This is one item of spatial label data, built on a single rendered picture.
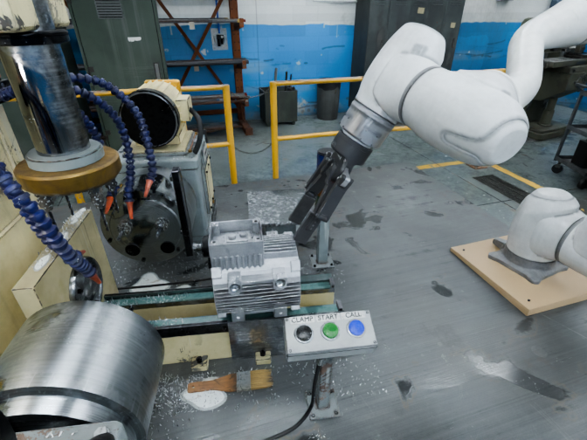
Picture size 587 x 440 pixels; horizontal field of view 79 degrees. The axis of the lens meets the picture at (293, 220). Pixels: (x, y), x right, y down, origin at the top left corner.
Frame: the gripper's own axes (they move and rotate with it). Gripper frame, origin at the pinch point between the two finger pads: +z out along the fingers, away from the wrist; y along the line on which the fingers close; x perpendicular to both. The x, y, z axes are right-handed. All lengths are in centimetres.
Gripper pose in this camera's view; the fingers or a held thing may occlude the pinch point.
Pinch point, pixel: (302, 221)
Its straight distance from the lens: 76.1
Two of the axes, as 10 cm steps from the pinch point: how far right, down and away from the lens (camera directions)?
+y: 1.2, 5.1, -8.5
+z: -5.0, 7.8, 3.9
